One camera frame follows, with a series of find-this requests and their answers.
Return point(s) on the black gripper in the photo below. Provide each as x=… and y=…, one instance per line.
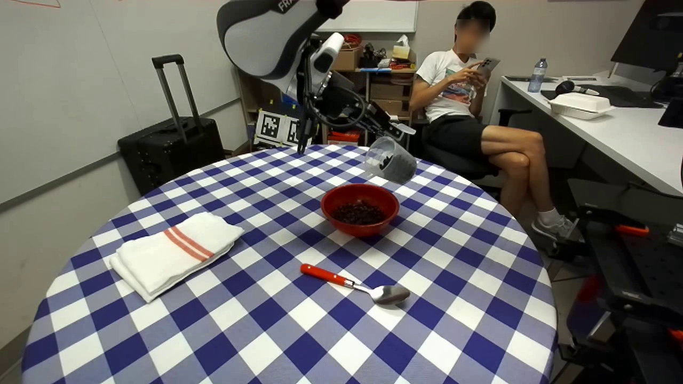
x=330, y=99

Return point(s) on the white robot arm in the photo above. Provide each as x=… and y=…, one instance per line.
x=278, y=43

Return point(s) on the orange bowl with beans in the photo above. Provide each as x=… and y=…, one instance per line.
x=359, y=210

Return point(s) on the wooden shelf unit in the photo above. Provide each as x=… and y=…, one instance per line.
x=386, y=86

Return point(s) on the fiducial marker board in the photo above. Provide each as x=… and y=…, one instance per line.
x=277, y=128

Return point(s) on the seated person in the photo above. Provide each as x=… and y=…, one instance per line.
x=450, y=89

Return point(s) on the blue white checkered tablecloth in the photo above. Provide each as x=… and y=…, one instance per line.
x=480, y=309

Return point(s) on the black rolling suitcase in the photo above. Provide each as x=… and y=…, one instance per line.
x=175, y=146

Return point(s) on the plastic water bottle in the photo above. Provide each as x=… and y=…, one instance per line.
x=536, y=78

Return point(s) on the white takeout container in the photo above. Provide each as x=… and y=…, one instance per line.
x=581, y=105

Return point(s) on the white towel red stripes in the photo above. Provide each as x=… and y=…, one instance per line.
x=155, y=263

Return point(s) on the white desk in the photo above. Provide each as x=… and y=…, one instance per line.
x=630, y=136

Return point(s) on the black monitor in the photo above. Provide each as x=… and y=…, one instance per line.
x=651, y=48

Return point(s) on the red handled metal spoon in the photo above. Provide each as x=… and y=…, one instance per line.
x=380, y=294

